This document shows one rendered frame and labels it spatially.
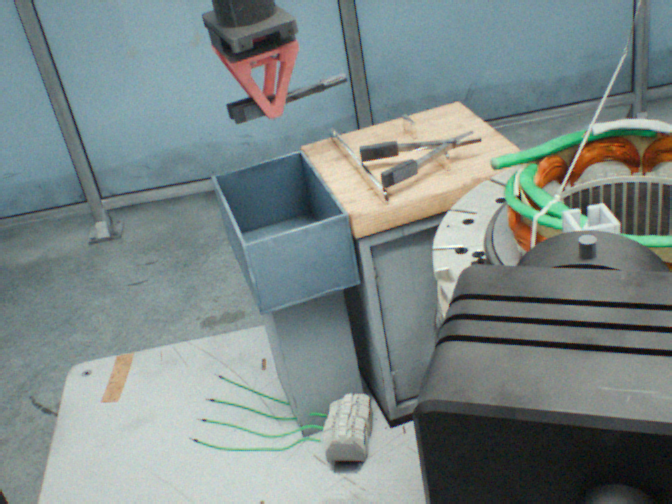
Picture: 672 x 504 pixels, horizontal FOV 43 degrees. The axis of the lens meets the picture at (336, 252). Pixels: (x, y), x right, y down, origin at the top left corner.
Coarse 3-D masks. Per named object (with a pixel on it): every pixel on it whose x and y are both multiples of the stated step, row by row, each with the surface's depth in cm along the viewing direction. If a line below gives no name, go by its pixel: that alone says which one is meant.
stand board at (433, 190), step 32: (384, 128) 99; (448, 128) 96; (480, 128) 95; (320, 160) 95; (384, 160) 92; (480, 160) 89; (352, 192) 88; (416, 192) 85; (448, 192) 85; (352, 224) 84; (384, 224) 85
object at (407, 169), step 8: (408, 160) 85; (392, 168) 84; (400, 168) 84; (408, 168) 85; (416, 168) 85; (384, 176) 83; (392, 176) 84; (400, 176) 84; (408, 176) 85; (384, 184) 84; (392, 184) 84
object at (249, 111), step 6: (252, 102) 84; (270, 102) 84; (234, 108) 83; (240, 108) 83; (246, 108) 83; (252, 108) 84; (258, 108) 84; (234, 114) 83; (240, 114) 83; (246, 114) 84; (252, 114) 84; (258, 114) 84; (264, 114) 84; (234, 120) 84; (240, 120) 84; (246, 120) 84
